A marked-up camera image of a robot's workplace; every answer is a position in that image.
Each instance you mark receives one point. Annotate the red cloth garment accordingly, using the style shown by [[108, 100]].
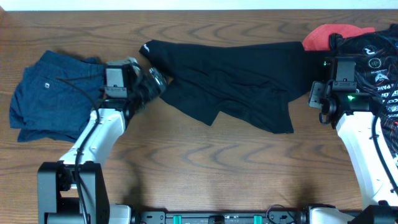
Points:
[[318, 39]]

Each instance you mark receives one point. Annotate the folded navy blue shorts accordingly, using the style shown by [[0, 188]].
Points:
[[53, 99]]

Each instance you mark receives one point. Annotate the black printed cycling jersey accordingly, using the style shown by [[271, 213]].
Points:
[[375, 55]]

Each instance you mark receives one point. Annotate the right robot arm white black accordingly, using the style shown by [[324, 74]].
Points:
[[354, 117]]

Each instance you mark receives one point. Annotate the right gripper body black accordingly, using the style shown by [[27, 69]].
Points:
[[318, 91]]

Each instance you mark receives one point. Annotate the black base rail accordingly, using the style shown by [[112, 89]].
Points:
[[275, 214]]

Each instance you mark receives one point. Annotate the black t-shirt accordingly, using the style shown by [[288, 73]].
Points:
[[254, 83]]

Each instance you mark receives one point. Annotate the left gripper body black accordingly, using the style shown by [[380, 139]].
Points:
[[145, 93]]

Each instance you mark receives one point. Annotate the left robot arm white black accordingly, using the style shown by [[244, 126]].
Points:
[[73, 190]]

